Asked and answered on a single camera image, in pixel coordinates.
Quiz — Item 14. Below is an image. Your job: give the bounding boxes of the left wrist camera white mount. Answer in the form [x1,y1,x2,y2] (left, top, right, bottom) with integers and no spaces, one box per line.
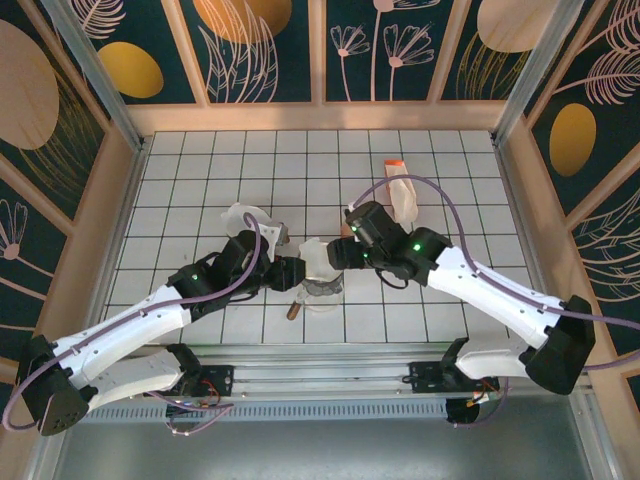
[254,224,282,262]

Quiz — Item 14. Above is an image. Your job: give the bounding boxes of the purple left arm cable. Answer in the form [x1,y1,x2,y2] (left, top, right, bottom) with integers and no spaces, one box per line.
[2,213,234,436]

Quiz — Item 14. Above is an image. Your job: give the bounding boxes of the aluminium corner post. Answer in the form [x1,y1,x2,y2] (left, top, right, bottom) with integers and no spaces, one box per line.
[42,0,147,152]
[491,0,585,147]

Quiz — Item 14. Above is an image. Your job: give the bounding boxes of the grey slotted cable duct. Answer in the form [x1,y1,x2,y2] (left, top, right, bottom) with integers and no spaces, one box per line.
[79,399,450,424]

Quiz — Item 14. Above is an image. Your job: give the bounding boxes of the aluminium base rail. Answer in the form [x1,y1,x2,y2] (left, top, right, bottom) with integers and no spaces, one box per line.
[47,341,596,401]

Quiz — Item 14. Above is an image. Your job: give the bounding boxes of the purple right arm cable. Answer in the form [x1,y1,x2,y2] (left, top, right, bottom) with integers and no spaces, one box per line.
[349,175,640,429]

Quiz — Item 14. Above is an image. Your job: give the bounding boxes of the clear glass carafe brown handle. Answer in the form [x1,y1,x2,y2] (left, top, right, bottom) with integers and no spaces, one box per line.
[287,287,346,321]

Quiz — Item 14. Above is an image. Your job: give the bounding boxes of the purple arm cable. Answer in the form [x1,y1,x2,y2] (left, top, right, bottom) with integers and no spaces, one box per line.
[349,175,640,429]
[2,213,234,436]

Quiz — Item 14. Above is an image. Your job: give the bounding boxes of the grey metal sheet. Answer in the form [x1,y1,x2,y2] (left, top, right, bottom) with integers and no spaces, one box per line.
[29,418,616,480]

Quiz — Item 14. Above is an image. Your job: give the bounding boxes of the white paper coffee filter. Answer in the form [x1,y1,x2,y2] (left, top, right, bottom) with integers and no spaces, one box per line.
[298,238,334,281]
[221,202,274,241]

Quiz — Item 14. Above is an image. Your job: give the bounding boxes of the orange-topped filter holder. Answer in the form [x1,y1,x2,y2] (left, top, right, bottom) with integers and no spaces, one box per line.
[383,158,419,224]

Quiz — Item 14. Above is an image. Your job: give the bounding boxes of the aluminium side rail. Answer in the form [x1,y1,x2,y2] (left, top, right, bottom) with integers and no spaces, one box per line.
[79,139,151,361]
[492,139,571,354]

